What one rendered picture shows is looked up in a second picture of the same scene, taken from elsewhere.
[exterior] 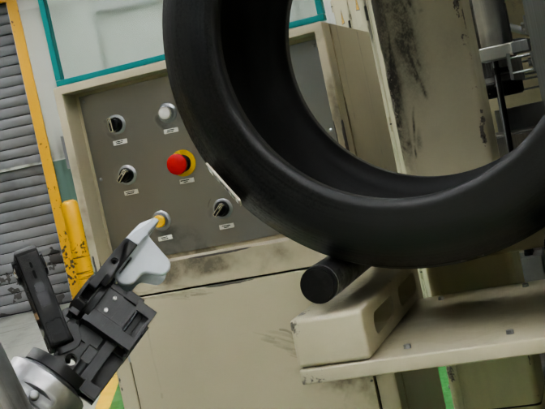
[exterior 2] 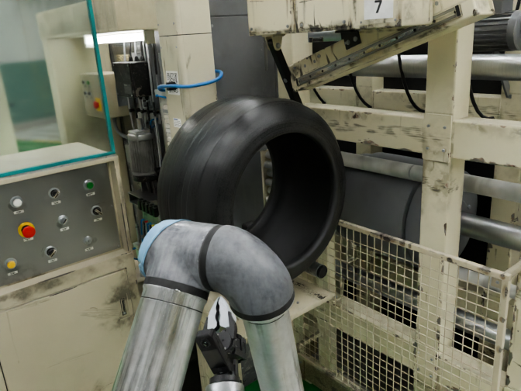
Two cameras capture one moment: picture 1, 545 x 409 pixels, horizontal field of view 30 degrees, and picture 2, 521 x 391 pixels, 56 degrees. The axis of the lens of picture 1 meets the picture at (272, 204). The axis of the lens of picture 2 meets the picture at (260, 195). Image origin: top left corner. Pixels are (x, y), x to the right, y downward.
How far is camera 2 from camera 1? 123 cm
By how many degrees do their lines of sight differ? 57
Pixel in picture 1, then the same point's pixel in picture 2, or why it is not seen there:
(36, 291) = (220, 349)
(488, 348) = (301, 311)
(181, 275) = (32, 293)
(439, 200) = (297, 265)
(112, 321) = (239, 350)
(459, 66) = not seen: hidden behind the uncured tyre
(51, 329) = (228, 364)
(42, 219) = not seen: outside the picture
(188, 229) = (28, 265)
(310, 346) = not seen: hidden behind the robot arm
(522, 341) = (309, 306)
